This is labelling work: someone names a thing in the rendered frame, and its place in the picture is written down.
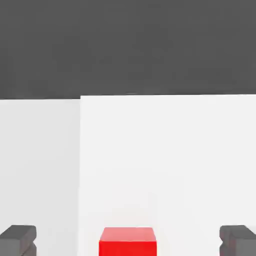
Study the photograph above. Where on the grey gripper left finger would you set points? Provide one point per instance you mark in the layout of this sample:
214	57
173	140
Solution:
18	240

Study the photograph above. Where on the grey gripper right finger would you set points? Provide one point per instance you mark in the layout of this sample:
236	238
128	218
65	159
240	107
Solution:
238	240

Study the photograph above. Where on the small red cube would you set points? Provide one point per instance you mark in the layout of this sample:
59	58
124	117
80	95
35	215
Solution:
127	244

